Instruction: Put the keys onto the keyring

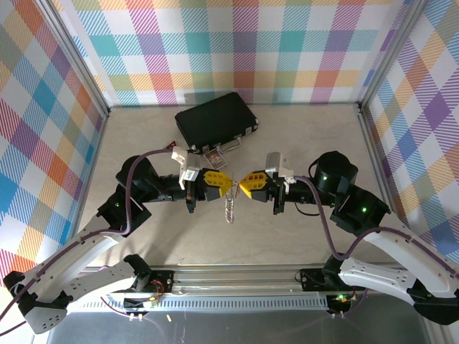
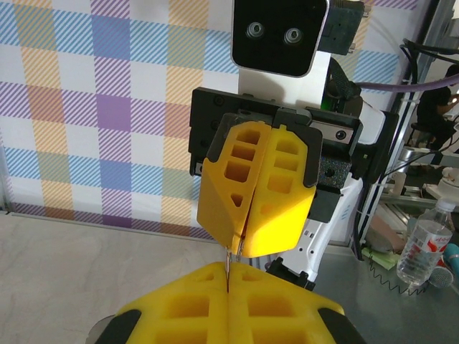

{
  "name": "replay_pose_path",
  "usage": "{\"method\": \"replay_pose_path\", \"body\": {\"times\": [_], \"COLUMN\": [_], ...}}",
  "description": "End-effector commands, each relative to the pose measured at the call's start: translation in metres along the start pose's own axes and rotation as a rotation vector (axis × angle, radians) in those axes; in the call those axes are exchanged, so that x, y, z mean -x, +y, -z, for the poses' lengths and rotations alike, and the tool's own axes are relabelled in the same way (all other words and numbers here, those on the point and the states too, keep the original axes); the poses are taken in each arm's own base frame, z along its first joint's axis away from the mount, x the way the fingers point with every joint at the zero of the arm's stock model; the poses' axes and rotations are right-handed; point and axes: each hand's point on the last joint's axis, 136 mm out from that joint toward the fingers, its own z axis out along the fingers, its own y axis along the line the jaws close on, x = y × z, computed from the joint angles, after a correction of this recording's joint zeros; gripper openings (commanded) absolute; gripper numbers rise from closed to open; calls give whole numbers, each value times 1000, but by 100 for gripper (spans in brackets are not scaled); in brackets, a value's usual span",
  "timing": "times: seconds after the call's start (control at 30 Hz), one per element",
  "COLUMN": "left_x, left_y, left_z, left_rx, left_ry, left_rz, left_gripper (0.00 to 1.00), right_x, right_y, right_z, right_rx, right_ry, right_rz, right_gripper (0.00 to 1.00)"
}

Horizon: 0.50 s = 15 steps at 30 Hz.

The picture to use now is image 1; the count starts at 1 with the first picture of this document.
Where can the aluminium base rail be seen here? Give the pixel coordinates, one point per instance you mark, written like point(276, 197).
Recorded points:
point(233, 277)

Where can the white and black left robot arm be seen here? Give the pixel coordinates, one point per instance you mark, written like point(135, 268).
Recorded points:
point(71, 258)

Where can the aluminium table edge rail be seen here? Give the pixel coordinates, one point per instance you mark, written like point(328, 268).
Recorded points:
point(372, 143)
point(88, 179)

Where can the aluminium frame post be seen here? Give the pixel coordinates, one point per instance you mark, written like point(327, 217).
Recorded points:
point(71, 53)
point(394, 50)

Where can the small colourful picture card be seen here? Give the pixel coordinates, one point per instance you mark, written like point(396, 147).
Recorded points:
point(217, 159)

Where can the black electronics board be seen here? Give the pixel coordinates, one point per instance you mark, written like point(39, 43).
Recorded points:
point(335, 304)
point(136, 304)

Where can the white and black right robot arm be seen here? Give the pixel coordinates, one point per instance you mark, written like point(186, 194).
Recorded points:
point(376, 279)

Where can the red triangular badge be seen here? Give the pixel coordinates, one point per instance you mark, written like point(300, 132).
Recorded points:
point(170, 145)

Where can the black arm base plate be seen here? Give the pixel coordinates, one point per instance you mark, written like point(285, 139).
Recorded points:
point(161, 277)
point(312, 279)

